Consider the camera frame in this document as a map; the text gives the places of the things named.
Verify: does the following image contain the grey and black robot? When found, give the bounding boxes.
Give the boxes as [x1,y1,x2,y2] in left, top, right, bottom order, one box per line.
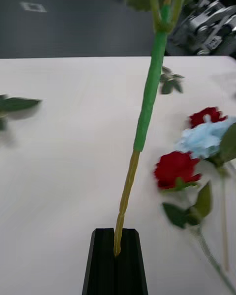
[169,0,236,56]

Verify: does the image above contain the red rose with green stem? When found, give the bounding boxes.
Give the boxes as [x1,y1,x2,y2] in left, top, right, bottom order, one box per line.
[188,107,228,128]
[153,151,236,295]

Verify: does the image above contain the green leafy flower stem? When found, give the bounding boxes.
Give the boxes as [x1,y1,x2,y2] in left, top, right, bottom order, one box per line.
[0,94,42,131]

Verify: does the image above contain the loose green leaf twig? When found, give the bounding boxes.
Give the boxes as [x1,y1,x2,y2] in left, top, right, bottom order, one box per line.
[159,66,185,95]

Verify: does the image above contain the flower with green taped stem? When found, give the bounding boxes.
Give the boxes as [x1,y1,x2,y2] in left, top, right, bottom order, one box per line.
[113,0,217,257]

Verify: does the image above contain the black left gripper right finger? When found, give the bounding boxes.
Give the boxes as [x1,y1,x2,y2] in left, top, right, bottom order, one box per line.
[114,228,149,295]

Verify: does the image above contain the pale blue flower with stem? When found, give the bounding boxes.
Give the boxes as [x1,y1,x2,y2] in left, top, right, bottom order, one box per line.
[175,117,236,271]

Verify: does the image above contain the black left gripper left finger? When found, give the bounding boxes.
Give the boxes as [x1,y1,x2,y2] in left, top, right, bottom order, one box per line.
[82,228,117,295]

